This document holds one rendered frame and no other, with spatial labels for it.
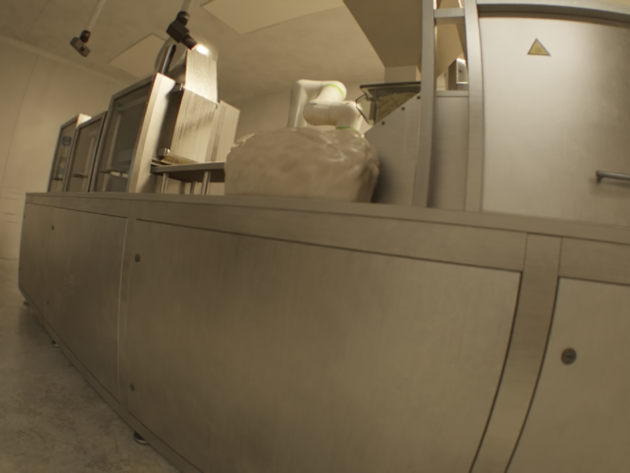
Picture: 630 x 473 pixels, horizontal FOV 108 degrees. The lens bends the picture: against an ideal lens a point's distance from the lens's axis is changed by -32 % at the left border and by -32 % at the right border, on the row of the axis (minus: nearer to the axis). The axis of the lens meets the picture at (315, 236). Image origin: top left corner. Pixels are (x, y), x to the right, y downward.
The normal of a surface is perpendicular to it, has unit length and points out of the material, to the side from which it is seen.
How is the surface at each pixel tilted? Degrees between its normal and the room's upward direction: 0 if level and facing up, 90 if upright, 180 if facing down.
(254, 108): 90
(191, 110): 90
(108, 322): 90
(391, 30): 114
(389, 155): 90
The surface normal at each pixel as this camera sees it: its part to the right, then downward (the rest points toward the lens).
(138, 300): -0.50, -0.09
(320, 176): -0.19, 0.03
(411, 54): -0.51, 0.32
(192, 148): 0.86, 0.11
